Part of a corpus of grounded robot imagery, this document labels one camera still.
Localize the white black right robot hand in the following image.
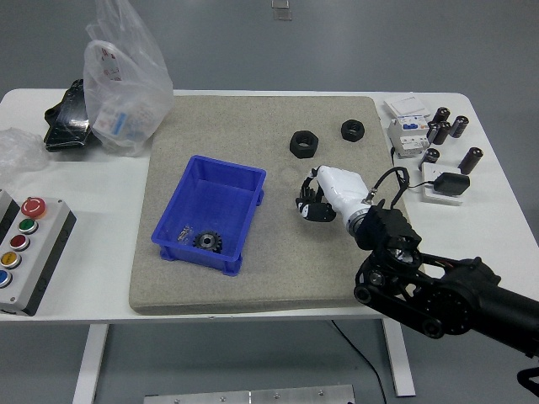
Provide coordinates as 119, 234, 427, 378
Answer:
294, 165, 372, 223

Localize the blue plastic box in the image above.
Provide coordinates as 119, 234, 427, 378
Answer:
150, 154, 268, 278

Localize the black bevel gear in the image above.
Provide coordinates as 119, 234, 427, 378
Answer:
193, 231, 224, 255

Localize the large black hex nut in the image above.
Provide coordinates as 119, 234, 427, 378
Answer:
288, 130, 320, 160

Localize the small black hex nut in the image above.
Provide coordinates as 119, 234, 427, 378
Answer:
339, 119, 366, 142

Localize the grey push-button control box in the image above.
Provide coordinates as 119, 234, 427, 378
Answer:
0, 196, 78, 317

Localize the white circuit breaker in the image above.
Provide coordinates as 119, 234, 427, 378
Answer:
387, 114, 431, 161

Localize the white socket plate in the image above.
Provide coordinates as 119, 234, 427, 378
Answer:
421, 162, 465, 206

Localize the black power adapter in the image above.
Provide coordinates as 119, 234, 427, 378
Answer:
433, 172, 471, 197

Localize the grey-brown table mat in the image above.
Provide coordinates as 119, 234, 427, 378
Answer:
128, 95, 413, 316

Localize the white table leg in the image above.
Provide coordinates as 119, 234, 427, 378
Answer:
72, 323, 109, 404
380, 318, 418, 397

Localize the white blue printed packet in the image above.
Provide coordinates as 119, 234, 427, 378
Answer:
93, 100, 153, 142

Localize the translucent white plastic bag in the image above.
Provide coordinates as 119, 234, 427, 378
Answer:
83, 0, 175, 158

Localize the black plastic-wrapped part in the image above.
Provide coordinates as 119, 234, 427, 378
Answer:
43, 78, 103, 154

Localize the red emergency stop button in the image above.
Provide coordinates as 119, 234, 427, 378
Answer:
21, 196, 47, 220

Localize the crumpled clear plastic bag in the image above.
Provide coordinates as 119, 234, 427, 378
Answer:
0, 127, 48, 180

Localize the red push button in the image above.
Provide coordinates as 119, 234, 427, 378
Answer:
8, 234, 32, 253

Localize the thin black adapter cord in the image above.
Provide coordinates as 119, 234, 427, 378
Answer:
389, 146, 437, 189

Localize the white wall switch panel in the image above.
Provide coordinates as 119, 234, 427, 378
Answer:
383, 95, 431, 120

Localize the black floor cable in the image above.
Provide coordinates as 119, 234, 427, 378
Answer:
330, 319, 387, 404

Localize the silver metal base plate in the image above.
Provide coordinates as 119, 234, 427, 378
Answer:
143, 384, 355, 404

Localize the grey plastic enclosure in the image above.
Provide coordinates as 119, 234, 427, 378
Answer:
0, 189, 21, 243

